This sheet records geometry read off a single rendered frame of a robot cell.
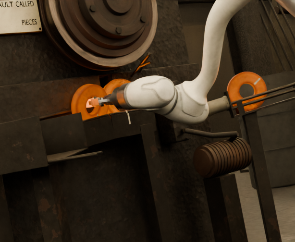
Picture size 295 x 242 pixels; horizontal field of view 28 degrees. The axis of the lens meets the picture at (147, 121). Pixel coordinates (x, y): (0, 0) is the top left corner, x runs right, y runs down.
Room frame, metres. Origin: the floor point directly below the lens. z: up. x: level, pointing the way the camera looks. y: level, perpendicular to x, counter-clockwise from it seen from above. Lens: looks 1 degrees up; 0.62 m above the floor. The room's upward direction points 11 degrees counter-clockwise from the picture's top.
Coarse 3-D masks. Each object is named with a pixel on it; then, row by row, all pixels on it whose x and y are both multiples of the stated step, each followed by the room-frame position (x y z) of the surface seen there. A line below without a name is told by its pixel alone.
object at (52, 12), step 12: (48, 0) 2.09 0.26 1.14; (48, 12) 2.12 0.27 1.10; (156, 12) 2.35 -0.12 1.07; (48, 24) 2.15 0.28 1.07; (60, 24) 2.10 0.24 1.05; (156, 24) 2.35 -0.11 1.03; (60, 36) 2.13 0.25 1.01; (72, 36) 2.13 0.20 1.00; (72, 48) 2.12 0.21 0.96; (84, 48) 2.15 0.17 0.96; (144, 48) 2.30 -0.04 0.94; (84, 60) 2.19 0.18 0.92; (96, 60) 2.17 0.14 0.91; (108, 60) 2.20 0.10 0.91; (120, 60) 2.23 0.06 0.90; (132, 60) 2.26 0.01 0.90
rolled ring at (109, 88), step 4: (112, 80) 2.28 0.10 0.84; (116, 80) 2.29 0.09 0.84; (120, 80) 2.30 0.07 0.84; (124, 80) 2.31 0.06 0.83; (108, 84) 2.26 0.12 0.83; (112, 84) 2.27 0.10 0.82; (116, 84) 2.28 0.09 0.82; (120, 84) 2.29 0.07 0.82; (104, 88) 2.25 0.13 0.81; (108, 88) 2.25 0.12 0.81; (112, 88) 2.26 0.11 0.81; (108, 92) 2.24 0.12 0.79; (112, 108) 2.23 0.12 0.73; (116, 108) 2.24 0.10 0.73; (108, 112) 2.23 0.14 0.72; (112, 112) 2.22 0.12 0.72
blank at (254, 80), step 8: (248, 72) 2.35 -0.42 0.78; (232, 80) 2.35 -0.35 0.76; (240, 80) 2.35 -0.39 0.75; (248, 80) 2.35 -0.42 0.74; (256, 80) 2.35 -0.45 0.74; (232, 88) 2.34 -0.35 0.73; (256, 88) 2.35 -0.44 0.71; (264, 88) 2.35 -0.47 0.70; (232, 96) 2.34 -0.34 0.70; (240, 96) 2.35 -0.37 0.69; (264, 96) 2.35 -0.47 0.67; (256, 104) 2.35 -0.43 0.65
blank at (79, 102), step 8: (80, 88) 2.12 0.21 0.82; (88, 88) 2.13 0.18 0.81; (96, 88) 2.15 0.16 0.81; (80, 96) 2.10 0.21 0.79; (88, 96) 2.13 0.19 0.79; (96, 96) 2.16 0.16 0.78; (72, 104) 2.11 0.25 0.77; (80, 104) 2.11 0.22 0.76; (104, 104) 2.19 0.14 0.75; (72, 112) 2.12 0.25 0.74; (96, 112) 2.17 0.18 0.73; (104, 112) 2.20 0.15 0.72
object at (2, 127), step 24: (24, 120) 1.62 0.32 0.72; (48, 120) 1.89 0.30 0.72; (72, 120) 1.86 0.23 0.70; (0, 144) 1.65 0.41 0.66; (24, 144) 1.62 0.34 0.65; (48, 144) 1.89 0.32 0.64; (72, 144) 1.86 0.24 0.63; (0, 168) 1.65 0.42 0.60; (24, 168) 1.63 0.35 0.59; (48, 168) 1.74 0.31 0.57; (48, 192) 1.75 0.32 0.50; (48, 216) 1.75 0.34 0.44; (48, 240) 1.76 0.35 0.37
